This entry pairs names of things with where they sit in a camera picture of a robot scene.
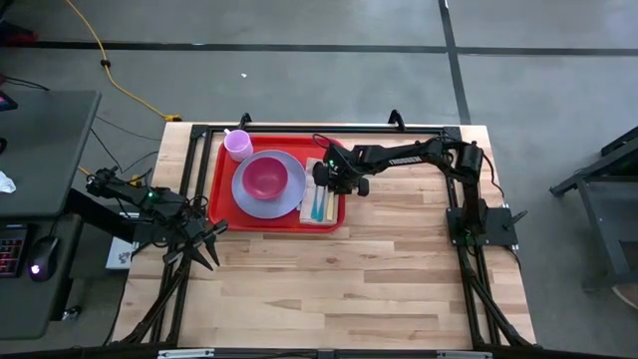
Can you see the pink ribbed mug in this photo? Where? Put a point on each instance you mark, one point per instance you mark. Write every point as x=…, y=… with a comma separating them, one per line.
x=238, y=145

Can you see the lavender plate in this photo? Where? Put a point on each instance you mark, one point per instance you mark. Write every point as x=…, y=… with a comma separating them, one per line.
x=269, y=208

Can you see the white crumpled tissue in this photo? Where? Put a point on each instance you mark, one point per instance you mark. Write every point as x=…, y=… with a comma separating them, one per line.
x=6, y=183

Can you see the white printed box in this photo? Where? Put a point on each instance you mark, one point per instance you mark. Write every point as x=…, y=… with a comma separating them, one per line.
x=119, y=254

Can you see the black side desk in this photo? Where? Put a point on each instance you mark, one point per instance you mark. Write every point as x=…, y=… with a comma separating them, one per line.
x=50, y=149

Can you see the beige napkin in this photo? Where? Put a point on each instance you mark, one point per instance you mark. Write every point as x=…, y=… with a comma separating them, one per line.
x=306, y=212

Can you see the black desk lower shelf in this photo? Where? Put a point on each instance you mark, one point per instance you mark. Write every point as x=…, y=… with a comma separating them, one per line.
x=30, y=309

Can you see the magenta bowl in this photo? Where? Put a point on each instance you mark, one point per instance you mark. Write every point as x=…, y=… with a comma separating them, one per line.
x=265, y=178

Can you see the red plastic tray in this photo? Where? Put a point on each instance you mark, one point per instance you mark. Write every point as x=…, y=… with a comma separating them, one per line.
x=224, y=209

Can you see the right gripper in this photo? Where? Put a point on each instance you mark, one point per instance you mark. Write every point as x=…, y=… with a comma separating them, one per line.
x=343, y=172

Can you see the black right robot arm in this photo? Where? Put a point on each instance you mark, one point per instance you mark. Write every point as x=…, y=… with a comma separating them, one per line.
x=399, y=154

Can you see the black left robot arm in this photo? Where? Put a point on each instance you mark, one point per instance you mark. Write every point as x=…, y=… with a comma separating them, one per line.
x=164, y=204

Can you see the black metal stand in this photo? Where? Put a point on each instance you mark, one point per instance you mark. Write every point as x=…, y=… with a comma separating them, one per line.
x=598, y=179

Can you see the black computer mouse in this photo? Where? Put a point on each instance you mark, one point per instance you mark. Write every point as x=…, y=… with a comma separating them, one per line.
x=44, y=256

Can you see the backlit keyboard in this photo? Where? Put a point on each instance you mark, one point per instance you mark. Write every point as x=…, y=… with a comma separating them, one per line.
x=11, y=254

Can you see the device with red screen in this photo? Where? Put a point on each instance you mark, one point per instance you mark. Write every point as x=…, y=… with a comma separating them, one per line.
x=7, y=102

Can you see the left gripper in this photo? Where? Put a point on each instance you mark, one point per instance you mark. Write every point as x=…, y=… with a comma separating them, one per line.
x=199, y=229

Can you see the black aluminium table frame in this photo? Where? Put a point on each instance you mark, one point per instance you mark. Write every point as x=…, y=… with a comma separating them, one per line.
x=471, y=299

